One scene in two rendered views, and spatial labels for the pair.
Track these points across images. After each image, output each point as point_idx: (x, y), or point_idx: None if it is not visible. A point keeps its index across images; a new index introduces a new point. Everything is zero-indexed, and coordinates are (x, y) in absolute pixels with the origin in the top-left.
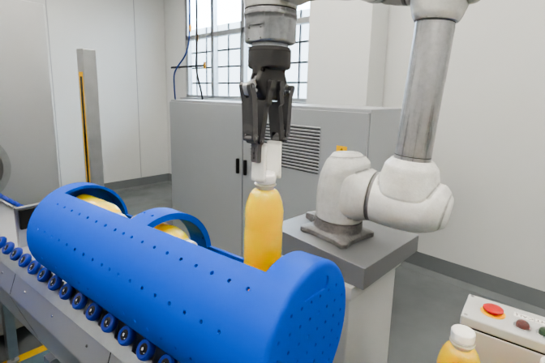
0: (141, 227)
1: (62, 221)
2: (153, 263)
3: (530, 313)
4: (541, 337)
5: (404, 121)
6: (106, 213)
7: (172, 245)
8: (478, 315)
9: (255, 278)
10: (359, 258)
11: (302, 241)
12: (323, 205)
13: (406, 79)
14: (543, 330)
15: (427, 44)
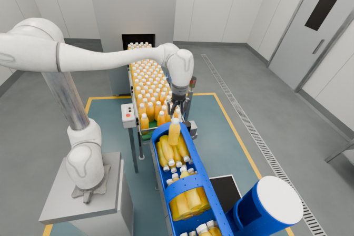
0: (200, 175)
1: (232, 235)
2: (199, 159)
3: (121, 111)
4: (131, 108)
5: (81, 112)
6: (212, 203)
7: (194, 156)
8: (132, 117)
9: (182, 128)
10: (114, 156)
11: (117, 181)
12: (102, 171)
13: (69, 97)
14: (130, 107)
15: (70, 75)
